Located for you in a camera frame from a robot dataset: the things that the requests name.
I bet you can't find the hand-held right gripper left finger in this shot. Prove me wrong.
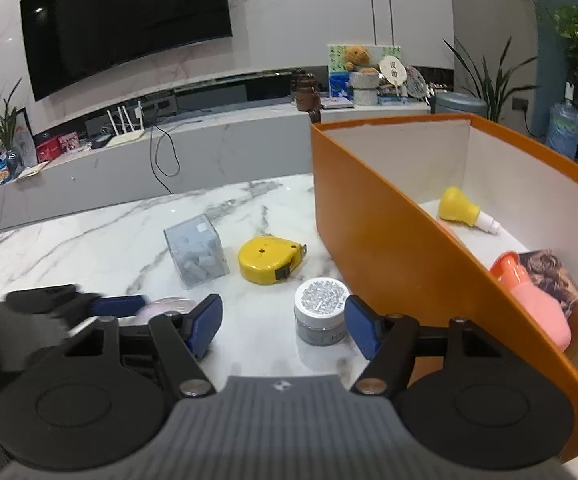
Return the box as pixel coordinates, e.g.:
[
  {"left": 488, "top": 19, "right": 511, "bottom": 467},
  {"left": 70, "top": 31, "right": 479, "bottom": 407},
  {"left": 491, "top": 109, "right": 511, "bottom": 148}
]
[{"left": 62, "top": 294, "right": 224, "bottom": 397}]

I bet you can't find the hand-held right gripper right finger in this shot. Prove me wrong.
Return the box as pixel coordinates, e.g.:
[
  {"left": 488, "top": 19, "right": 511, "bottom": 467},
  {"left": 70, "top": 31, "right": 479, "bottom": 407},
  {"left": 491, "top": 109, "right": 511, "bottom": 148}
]
[{"left": 344, "top": 294, "right": 510, "bottom": 397}]

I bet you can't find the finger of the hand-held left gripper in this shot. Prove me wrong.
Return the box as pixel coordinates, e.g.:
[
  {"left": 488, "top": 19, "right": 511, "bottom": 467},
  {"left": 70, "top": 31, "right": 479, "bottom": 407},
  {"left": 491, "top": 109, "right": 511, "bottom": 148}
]
[{"left": 5, "top": 284, "right": 148, "bottom": 333}]

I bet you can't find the pink round case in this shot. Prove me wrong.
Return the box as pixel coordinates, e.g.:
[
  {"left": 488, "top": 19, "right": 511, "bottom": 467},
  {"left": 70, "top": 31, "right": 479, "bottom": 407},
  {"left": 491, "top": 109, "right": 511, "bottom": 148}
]
[{"left": 136, "top": 297, "right": 199, "bottom": 322}]

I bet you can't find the silver glitter jar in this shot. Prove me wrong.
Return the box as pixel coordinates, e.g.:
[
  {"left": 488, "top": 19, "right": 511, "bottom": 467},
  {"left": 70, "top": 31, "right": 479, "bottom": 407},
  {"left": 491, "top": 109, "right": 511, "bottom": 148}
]
[{"left": 294, "top": 277, "right": 350, "bottom": 347}]

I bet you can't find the orange storage box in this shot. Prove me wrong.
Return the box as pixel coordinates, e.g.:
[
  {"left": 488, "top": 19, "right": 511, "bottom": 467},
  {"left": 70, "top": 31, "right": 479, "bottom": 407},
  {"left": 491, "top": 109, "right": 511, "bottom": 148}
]
[{"left": 310, "top": 112, "right": 578, "bottom": 467}]

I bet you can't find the pink pump bottle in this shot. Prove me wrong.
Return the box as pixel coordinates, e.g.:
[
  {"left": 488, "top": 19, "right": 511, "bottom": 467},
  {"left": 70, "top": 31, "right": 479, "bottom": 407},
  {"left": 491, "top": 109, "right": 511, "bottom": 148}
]
[{"left": 489, "top": 252, "right": 572, "bottom": 352}]

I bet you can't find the clear plastic box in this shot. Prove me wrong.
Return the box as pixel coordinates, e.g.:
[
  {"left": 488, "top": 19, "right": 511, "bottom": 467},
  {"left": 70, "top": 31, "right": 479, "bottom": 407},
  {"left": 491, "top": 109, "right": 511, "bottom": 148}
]
[{"left": 163, "top": 214, "right": 231, "bottom": 290}]

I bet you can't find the yellow tape measure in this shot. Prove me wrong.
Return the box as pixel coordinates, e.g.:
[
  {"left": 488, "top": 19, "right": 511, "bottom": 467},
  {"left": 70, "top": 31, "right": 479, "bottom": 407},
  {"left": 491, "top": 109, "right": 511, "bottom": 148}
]
[{"left": 238, "top": 237, "right": 308, "bottom": 284}]

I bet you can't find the yellow bulb-shaped bottle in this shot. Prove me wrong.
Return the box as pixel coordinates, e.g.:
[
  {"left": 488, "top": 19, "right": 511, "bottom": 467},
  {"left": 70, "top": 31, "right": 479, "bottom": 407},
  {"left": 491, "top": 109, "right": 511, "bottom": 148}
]
[{"left": 437, "top": 186, "right": 502, "bottom": 235}]

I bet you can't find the red gift box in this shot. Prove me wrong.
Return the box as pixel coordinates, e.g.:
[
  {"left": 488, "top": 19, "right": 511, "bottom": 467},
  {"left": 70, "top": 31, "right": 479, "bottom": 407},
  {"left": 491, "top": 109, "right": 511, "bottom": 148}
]
[{"left": 36, "top": 138, "right": 63, "bottom": 164}]

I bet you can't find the white router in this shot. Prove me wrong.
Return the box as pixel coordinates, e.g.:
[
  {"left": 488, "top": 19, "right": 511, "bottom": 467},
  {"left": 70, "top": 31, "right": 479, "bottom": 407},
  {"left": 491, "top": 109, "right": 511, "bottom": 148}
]
[{"left": 105, "top": 101, "right": 146, "bottom": 149}]

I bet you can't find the white marble tv cabinet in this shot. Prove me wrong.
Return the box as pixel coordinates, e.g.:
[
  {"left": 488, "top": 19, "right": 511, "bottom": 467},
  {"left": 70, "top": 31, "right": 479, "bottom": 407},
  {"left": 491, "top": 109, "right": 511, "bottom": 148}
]
[{"left": 0, "top": 104, "right": 431, "bottom": 235}]

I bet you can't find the white framed card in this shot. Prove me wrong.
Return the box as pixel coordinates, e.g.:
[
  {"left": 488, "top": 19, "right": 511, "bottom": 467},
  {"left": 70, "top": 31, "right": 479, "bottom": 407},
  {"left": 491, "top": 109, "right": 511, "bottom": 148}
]
[{"left": 16, "top": 107, "right": 38, "bottom": 167}]

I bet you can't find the brown patterned packet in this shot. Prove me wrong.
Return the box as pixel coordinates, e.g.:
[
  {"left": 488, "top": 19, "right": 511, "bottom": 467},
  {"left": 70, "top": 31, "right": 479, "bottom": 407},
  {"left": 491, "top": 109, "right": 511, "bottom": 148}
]
[{"left": 519, "top": 248, "right": 578, "bottom": 307}]

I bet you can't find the small green potted plant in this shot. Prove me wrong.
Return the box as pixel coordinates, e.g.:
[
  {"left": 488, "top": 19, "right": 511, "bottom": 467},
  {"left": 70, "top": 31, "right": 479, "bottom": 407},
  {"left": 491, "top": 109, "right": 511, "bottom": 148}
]
[{"left": 0, "top": 77, "right": 26, "bottom": 167}]

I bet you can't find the grey trash bin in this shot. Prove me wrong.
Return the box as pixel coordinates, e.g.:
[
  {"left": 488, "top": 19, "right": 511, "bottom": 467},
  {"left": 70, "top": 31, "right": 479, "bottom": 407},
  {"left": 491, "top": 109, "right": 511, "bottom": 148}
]
[{"left": 434, "top": 91, "right": 488, "bottom": 120}]

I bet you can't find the green and blue picture board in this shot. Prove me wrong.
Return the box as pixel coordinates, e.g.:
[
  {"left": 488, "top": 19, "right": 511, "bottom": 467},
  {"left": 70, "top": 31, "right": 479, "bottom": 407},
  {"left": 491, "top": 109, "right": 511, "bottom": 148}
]
[{"left": 328, "top": 44, "right": 401, "bottom": 99}]

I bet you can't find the patterned hand fan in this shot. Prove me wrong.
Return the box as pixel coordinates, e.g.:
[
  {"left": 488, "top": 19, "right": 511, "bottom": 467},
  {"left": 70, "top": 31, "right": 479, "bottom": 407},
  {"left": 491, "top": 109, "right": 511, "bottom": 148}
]
[{"left": 406, "top": 66, "right": 429, "bottom": 101}]

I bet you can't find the round white fan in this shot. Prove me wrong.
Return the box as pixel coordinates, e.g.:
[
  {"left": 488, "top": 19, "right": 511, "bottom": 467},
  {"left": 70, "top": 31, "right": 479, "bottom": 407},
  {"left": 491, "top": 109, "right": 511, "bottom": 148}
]
[{"left": 379, "top": 56, "right": 410, "bottom": 97}]

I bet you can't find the brown teddy bear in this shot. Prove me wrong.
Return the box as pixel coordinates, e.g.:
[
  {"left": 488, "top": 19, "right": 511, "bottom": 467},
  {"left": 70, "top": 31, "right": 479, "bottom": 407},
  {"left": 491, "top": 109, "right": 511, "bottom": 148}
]
[{"left": 345, "top": 46, "right": 370, "bottom": 72}]

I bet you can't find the long-leaf potted plant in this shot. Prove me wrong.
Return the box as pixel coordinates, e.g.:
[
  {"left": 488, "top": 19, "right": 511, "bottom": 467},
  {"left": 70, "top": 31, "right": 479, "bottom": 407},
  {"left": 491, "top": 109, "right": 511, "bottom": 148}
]
[{"left": 444, "top": 35, "right": 540, "bottom": 127}]

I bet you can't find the black television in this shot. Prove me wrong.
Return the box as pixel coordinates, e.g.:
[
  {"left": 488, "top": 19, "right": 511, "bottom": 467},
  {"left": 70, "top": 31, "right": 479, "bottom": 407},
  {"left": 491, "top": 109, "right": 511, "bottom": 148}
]
[{"left": 20, "top": 0, "right": 234, "bottom": 102}]

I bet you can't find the blue water jug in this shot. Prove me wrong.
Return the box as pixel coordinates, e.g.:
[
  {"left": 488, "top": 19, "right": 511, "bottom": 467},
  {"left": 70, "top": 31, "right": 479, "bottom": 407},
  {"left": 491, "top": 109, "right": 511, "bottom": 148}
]
[{"left": 547, "top": 82, "right": 578, "bottom": 159}]

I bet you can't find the black cable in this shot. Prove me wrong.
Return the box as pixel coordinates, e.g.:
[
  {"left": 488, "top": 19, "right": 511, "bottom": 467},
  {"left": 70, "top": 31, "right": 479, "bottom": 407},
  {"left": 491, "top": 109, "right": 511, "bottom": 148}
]
[{"left": 150, "top": 120, "right": 204, "bottom": 195}]

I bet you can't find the brown bag with strap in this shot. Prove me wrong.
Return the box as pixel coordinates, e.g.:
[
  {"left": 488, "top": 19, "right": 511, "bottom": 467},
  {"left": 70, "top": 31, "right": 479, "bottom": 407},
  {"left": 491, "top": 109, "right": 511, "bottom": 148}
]
[{"left": 291, "top": 70, "right": 323, "bottom": 124}]

